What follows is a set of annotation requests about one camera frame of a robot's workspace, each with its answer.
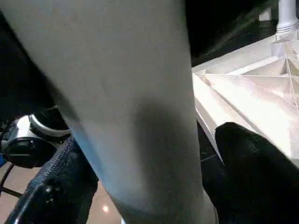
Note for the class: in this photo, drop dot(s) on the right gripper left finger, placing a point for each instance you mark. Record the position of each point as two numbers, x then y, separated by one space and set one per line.
58 186

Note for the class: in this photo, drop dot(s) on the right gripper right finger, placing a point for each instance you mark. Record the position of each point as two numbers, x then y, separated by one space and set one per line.
257 182

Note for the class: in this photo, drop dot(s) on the white plastic table top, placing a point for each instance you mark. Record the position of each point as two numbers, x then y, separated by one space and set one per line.
245 93

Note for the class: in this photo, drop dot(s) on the white plastic table leg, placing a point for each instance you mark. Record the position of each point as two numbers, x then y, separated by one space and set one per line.
116 81
287 18

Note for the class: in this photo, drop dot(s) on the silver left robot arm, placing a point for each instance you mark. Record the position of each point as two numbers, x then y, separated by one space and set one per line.
21 133

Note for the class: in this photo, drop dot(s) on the black work mat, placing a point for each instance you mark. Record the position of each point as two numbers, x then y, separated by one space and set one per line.
222 28

